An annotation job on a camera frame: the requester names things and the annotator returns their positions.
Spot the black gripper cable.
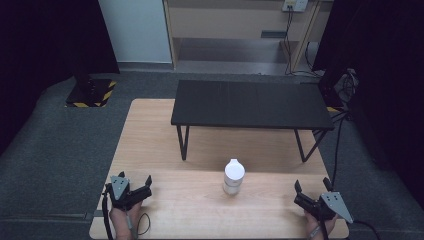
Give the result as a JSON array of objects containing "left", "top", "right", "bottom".
[
  {"left": 101, "top": 190, "right": 115, "bottom": 240},
  {"left": 351, "top": 219, "right": 382, "bottom": 240}
]

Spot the black cable at socket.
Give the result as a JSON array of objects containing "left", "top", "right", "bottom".
[{"left": 283, "top": 5, "right": 323, "bottom": 78}]

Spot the bundle of grey cables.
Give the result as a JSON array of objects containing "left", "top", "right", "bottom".
[{"left": 333, "top": 67, "right": 360, "bottom": 104}]

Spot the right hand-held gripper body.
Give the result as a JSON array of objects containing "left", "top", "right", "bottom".
[{"left": 293, "top": 191, "right": 354, "bottom": 224}]

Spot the black stand base striped edge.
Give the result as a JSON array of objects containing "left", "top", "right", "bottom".
[{"left": 64, "top": 77, "right": 118, "bottom": 109}]

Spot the white wall panel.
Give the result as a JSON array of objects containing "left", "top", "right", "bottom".
[{"left": 97, "top": 0, "right": 173, "bottom": 64}]

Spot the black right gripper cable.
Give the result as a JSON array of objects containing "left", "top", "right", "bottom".
[{"left": 351, "top": 219, "right": 382, "bottom": 240}]

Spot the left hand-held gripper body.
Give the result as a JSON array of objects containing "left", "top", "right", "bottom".
[{"left": 104, "top": 175, "right": 153, "bottom": 212}]

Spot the black curtain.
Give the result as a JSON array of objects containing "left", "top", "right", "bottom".
[
  {"left": 0, "top": 0, "right": 121, "bottom": 156},
  {"left": 312, "top": 0, "right": 424, "bottom": 211}
]

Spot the black low shelf riser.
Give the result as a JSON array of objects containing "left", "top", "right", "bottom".
[{"left": 170, "top": 79, "right": 336, "bottom": 164}]

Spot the thin black looped cable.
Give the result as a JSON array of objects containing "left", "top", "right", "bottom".
[{"left": 135, "top": 212, "right": 152, "bottom": 237}]

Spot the black cable beside table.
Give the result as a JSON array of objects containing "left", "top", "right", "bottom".
[{"left": 330, "top": 111, "right": 350, "bottom": 188}]

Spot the light wooden cabinet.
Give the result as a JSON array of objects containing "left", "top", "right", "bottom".
[{"left": 162, "top": 0, "right": 335, "bottom": 72}]

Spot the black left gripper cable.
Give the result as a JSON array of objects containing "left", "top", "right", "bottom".
[{"left": 101, "top": 190, "right": 115, "bottom": 240}]

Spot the person's right hand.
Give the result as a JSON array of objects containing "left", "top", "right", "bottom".
[{"left": 304, "top": 211, "right": 338, "bottom": 240}]

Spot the person's left hand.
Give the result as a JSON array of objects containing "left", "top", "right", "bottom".
[{"left": 109, "top": 200, "right": 144, "bottom": 240}]

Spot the white bottle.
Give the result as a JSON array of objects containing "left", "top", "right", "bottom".
[{"left": 222, "top": 158, "right": 246, "bottom": 196}]

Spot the white wall power socket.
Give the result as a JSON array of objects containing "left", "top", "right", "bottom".
[{"left": 281, "top": 0, "right": 310, "bottom": 13}]

